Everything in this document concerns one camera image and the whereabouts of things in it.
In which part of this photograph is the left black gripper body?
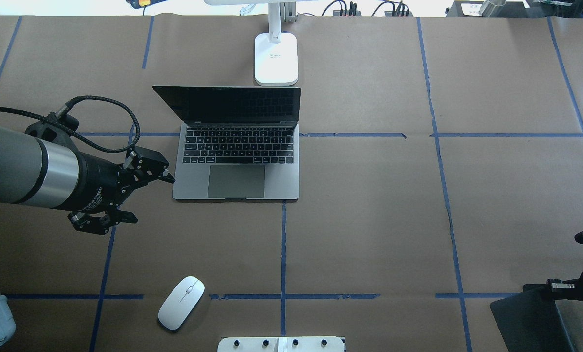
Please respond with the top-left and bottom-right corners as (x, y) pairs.
(66, 152), (131, 214)

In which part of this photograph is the black mouse pad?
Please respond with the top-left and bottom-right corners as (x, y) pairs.
(490, 285), (577, 352)

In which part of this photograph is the grey laptop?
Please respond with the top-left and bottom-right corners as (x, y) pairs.
(153, 85), (301, 200)

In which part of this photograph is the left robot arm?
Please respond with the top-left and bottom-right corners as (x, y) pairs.
(0, 127), (175, 235)

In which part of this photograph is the white computer mouse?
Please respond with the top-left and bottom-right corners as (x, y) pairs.
(158, 276), (206, 330)

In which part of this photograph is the white desk lamp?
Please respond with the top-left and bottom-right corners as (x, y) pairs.
(205, 0), (299, 86)

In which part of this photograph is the red yellow emergency stop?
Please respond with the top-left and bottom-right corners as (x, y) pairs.
(125, 0), (166, 9)

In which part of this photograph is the black box with label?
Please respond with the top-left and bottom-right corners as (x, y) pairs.
(446, 0), (530, 18)

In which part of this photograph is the silver metal cylinder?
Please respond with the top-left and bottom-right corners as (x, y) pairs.
(477, 0), (507, 18)

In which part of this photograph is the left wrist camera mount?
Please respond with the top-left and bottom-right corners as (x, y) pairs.
(24, 113), (79, 150)

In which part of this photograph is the left braided camera cable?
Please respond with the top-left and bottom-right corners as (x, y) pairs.
(0, 95), (141, 154)

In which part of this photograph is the aluminium frame post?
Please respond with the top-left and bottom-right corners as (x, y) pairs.
(279, 1), (297, 23)

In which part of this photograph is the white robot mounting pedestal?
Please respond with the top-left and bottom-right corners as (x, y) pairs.
(217, 336), (346, 352)

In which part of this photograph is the left black cable hub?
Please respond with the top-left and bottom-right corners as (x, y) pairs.
(321, 0), (362, 17)

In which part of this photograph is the black cable hub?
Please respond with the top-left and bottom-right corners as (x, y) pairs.
(371, 0), (413, 17)
(321, 0), (362, 17)

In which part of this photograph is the right black cable hub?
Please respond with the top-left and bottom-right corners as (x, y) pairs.
(371, 0), (413, 17)

